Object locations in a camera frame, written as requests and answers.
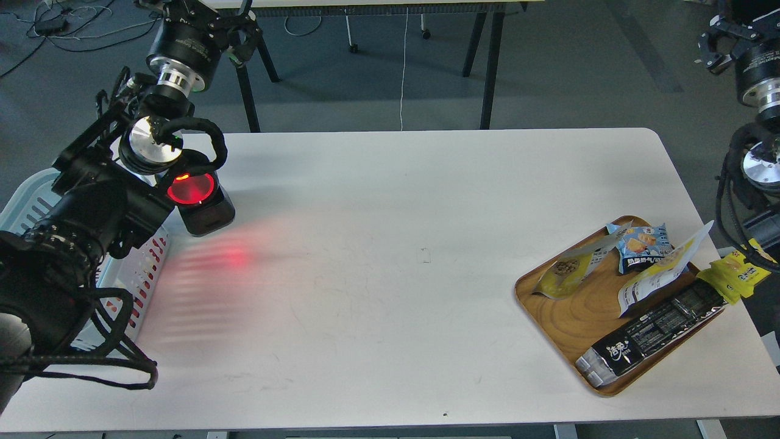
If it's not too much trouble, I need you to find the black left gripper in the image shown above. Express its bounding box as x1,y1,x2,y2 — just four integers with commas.
146,1,262,93

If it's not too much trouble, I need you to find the black long snack package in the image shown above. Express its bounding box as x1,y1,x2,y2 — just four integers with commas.
575,280,727,387

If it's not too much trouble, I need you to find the white hanging cable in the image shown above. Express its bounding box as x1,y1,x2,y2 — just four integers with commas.
399,6,410,132

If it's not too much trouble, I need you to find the black-legged background table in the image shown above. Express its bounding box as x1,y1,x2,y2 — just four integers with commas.
206,1,529,130

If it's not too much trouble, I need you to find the round-cornered wooden tray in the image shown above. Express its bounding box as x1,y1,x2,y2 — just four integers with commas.
514,215,727,398

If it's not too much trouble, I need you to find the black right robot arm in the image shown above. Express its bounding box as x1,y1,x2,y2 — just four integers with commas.
698,9,779,273

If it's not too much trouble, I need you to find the yellow cartoon snack bag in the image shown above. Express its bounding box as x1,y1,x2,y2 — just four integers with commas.
697,249,771,305

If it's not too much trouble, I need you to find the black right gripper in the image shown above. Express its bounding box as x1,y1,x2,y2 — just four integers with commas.
697,16,779,109

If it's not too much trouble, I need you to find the light blue plastic basket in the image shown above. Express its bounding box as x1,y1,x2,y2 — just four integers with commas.
1,168,172,341

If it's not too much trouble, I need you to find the blue snack bag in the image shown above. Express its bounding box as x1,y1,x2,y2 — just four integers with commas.
616,223,673,276

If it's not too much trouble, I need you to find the black barcode scanner red window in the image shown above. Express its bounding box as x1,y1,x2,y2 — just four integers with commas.
154,150,236,237

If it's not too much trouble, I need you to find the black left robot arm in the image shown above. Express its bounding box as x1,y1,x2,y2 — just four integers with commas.
2,1,263,405

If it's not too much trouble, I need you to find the floor cables and adapter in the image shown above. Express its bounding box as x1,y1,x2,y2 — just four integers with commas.
0,0,159,79

